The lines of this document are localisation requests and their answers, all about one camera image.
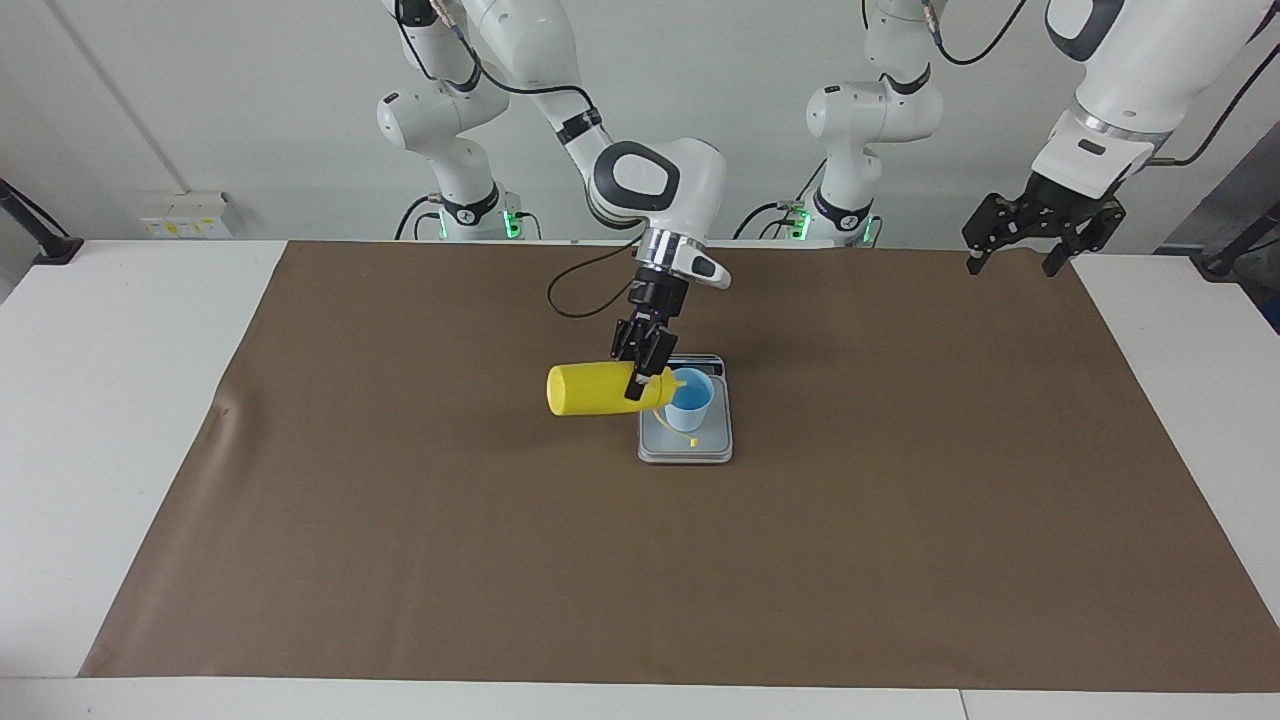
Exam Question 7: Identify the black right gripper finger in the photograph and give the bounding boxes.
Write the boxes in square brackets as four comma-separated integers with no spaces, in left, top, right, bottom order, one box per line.
[610,315,649,366]
[624,335,679,403]

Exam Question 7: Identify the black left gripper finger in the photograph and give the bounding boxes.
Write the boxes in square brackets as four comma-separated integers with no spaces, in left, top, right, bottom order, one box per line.
[1043,197,1128,279]
[962,192,1036,276]

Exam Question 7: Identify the yellow squeeze bottle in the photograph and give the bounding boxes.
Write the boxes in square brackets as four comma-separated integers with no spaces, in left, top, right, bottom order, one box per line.
[546,360,701,448]

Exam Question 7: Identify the light blue paper cup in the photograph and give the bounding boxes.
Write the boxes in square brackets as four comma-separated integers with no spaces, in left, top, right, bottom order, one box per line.
[665,368,717,434]

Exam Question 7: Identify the silver digital kitchen scale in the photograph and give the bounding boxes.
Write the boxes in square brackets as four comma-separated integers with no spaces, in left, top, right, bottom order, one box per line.
[637,352,734,465]

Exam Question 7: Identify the black clamp stand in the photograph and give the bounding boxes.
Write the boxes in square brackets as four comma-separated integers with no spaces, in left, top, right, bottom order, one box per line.
[0,178,84,266]
[1190,200,1280,279]

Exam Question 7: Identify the dark grey panel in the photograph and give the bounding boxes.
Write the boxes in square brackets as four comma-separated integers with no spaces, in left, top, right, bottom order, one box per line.
[1155,120,1280,301]

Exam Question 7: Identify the brown paper table mat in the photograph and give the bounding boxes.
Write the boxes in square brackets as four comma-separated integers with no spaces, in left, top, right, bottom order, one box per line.
[78,238,1280,693]

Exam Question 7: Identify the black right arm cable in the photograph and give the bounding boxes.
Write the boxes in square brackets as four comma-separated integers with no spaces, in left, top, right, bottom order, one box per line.
[395,0,651,321]

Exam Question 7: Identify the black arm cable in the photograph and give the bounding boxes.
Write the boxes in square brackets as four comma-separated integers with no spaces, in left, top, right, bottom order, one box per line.
[395,0,651,321]
[925,0,1280,169]

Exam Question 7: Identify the black base cable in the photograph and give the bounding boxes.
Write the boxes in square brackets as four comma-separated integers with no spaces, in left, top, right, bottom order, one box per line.
[395,193,446,241]
[733,160,826,241]

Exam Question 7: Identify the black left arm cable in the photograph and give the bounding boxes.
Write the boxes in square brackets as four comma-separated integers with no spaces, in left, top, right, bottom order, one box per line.
[925,0,1280,169]

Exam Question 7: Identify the white wall socket strip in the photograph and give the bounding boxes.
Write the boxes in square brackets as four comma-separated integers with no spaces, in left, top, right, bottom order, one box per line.
[138,190,233,239]

